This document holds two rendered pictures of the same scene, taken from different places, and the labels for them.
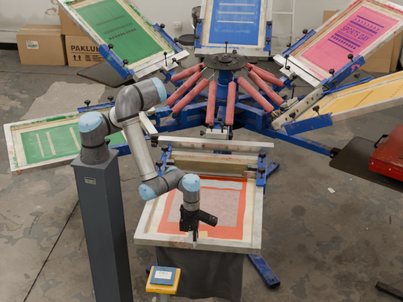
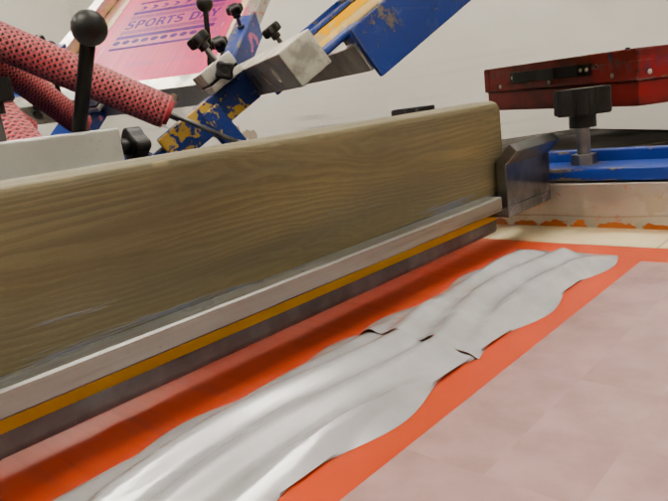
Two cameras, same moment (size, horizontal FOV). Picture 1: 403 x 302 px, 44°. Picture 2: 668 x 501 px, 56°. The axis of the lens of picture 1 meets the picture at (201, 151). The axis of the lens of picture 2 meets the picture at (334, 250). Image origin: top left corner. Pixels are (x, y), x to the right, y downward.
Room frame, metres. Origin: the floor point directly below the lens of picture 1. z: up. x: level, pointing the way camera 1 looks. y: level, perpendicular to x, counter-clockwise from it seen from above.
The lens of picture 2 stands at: (2.08, 0.20, 1.08)
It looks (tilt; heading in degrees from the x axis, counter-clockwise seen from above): 14 degrees down; 306
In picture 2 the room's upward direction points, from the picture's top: 7 degrees counter-clockwise
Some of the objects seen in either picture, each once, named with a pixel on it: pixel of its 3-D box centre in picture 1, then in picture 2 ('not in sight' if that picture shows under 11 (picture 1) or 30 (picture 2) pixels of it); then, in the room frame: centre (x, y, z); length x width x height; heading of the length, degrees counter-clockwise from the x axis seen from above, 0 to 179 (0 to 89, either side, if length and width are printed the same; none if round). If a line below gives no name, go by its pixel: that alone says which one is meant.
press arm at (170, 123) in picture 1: (140, 132); not in sight; (2.90, 0.41, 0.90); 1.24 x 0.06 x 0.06; 113
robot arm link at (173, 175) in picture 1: (174, 179); not in sight; (1.79, 0.12, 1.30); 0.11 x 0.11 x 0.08; 39
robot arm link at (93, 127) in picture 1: (92, 127); not in sight; (2.13, 0.53, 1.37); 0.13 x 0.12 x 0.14; 129
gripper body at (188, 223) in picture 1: (190, 217); not in sight; (1.72, 0.05, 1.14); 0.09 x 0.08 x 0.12; 82
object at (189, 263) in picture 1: (199, 270); not in sight; (1.80, 0.01, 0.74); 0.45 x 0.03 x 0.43; 83
